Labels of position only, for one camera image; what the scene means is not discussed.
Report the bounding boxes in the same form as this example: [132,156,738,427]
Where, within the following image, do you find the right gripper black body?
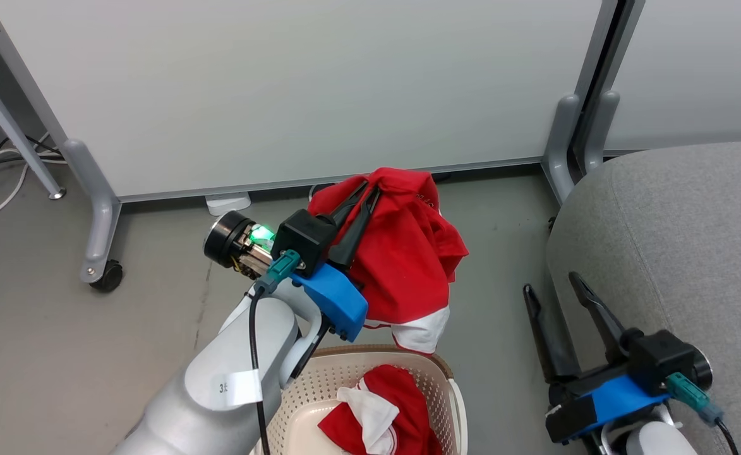
[548,329,713,400]

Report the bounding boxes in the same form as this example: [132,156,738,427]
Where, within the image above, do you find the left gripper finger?
[329,181,370,227]
[328,188,381,268]

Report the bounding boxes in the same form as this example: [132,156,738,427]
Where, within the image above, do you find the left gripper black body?
[239,210,338,279]

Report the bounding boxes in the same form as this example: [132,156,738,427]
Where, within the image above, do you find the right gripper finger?
[523,284,581,383]
[569,272,627,362]

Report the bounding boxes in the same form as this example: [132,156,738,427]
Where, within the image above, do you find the red white striped jersey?
[307,167,470,355]

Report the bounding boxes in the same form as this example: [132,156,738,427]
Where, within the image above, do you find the grey fabric seat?
[546,140,741,455]

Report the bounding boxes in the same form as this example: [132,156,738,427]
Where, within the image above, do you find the beige perforated laundry basket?
[249,344,469,455]

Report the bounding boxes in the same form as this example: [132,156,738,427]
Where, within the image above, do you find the white power adapter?
[206,192,252,216]

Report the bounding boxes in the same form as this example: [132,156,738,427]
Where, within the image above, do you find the large white rolling partition panel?
[0,0,617,293]

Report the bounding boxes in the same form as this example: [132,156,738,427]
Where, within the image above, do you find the red white garment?
[317,365,445,455]

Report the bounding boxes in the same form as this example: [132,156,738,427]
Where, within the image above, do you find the grey metal stand leg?
[0,51,66,200]

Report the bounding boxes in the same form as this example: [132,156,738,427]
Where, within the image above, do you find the left arm teal cable connector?
[255,249,301,296]

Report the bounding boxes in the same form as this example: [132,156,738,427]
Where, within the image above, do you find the arm teal cable connector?
[665,372,725,426]
[255,249,301,296]

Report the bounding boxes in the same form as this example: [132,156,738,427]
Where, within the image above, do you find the right arm teal cable connector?
[665,372,725,426]

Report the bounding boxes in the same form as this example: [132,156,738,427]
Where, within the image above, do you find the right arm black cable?
[714,418,740,455]

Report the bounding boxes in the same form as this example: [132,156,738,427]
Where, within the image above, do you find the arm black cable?
[248,292,271,455]
[714,418,740,455]

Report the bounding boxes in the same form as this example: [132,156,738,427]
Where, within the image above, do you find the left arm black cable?
[248,292,271,455]

